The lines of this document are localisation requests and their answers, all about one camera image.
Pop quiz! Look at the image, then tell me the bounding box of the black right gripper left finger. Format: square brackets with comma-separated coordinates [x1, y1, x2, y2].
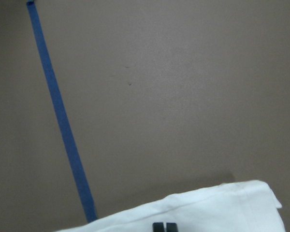
[152, 222, 164, 232]

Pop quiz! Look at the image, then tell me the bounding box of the white printed t-shirt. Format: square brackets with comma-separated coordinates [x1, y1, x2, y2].
[69, 180, 285, 232]

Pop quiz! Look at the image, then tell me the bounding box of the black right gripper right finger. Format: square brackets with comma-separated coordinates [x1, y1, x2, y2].
[166, 222, 178, 232]

